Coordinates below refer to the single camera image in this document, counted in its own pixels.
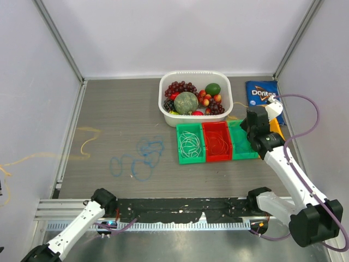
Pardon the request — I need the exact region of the blue cable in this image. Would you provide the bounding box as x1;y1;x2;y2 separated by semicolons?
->
231;127;253;153
109;135;166;182

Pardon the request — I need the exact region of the orange cable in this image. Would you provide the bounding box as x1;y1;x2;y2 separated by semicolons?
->
204;130;230;156

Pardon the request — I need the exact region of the white cable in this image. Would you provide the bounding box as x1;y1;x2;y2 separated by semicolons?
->
179;130;203;158
179;136;203;158

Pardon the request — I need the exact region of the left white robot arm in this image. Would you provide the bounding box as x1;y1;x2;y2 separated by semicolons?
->
22;188;117;261

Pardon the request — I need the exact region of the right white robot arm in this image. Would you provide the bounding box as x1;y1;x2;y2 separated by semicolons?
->
240;104;343;247

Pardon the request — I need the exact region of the yellow plastic bin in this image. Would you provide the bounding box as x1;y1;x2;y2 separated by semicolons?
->
269;118;285;140

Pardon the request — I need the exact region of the right green plastic bin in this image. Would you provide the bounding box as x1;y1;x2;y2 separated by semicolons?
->
227;120;259;160

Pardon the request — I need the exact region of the green plastic bin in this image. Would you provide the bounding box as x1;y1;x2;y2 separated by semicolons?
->
176;123;206;165
227;120;259;160

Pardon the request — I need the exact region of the red plastic bin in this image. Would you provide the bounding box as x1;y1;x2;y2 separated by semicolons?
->
202;121;233;162

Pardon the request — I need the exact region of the dark red grape bunch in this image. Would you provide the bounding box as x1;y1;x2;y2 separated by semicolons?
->
205;99;225;115

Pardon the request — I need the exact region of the blue Doritos chip bag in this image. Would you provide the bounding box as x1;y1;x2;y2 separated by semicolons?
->
245;80;287;127

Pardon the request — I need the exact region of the green lime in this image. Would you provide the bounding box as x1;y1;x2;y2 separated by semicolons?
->
205;83;221;96

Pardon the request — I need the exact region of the red yellow cherry cluster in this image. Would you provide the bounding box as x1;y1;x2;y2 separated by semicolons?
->
198;90;222;107

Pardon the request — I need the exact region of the red apple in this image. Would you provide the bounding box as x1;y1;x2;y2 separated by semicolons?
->
191;111;204;116

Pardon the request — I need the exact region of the left green plastic bin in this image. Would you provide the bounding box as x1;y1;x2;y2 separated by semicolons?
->
176;123;206;165

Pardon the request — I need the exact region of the white plastic fruit basket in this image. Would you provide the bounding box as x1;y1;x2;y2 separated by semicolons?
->
158;71;233;127

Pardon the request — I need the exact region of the green speckled melon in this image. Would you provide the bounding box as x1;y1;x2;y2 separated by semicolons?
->
174;92;198;115

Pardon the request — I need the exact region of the dark blue grape bunch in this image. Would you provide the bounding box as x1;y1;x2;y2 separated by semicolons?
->
163;99;175;112

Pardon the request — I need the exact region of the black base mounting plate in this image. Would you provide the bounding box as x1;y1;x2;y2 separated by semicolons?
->
104;197;267;224

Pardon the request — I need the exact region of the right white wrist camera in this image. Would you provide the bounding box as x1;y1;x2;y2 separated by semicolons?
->
265;96;283;121

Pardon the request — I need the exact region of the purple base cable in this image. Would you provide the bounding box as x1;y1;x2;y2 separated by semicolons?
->
92;217;140;236

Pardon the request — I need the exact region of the white slotted cable duct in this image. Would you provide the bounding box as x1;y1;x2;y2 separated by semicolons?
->
46;220;251;232

